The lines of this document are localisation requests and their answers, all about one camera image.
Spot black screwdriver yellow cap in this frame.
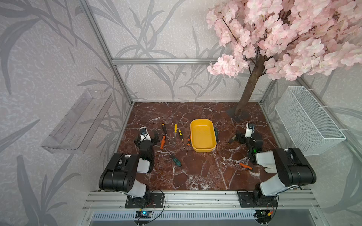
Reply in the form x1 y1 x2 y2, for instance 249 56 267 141
162 123 170 144

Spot green black screwdriver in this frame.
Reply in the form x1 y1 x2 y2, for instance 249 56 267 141
165 148 182 167
214 127 219 155

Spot large orange black screwdriver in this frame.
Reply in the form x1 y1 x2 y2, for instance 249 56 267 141
157 135 166 161

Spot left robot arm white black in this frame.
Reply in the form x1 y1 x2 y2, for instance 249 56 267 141
99 133 159 198

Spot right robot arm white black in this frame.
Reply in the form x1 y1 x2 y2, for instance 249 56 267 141
235 132 317 202

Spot black yellow small screwdriver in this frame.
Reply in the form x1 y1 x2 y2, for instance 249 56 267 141
178 129 186 149

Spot small orange black screwdriver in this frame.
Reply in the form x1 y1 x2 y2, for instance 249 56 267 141
186 135 191 154

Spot yellow plastic storage box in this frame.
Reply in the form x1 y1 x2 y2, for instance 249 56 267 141
190 119 217 153

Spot left green circuit board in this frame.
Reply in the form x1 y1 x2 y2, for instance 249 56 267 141
135 211 153 219

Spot pink artificial blossom tree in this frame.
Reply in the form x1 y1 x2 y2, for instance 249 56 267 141
206 0 362 122

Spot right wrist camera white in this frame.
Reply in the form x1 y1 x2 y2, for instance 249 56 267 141
245 122 255 138

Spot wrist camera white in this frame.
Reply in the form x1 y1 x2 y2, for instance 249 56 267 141
140 127 151 141
245 122 255 138

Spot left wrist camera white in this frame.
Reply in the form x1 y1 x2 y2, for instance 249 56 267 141
140 127 151 141

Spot yellow handle screwdriver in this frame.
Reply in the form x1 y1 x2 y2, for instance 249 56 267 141
174 124 178 145

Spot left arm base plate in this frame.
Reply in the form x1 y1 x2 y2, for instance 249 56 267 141
125 192 165 209

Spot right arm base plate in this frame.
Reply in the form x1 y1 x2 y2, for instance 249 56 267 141
237 190 279 208

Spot white wire mesh basket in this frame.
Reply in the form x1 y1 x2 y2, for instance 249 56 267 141
275 86 346 156

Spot aluminium front rail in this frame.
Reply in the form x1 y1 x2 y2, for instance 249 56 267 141
82 190 320 211

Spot clear acrylic wall shelf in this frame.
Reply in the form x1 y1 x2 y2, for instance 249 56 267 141
41 89 114 154

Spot right circuit board wires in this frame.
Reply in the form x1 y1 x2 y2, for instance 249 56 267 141
254 209 275 224

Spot aluminium back frame bar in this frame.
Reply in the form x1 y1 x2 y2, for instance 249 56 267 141
112 58 217 66

